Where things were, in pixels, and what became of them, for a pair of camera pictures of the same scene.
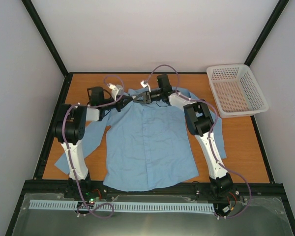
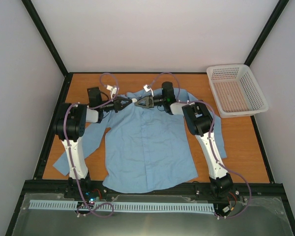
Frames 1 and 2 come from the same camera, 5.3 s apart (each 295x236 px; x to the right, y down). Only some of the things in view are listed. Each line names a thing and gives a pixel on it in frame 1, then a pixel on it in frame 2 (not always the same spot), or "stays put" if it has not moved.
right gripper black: x=147 y=99 → x=147 y=99
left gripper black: x=121 y=103 stays put
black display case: x=92 y=94 stays put
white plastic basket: x=236 y=91 stays put
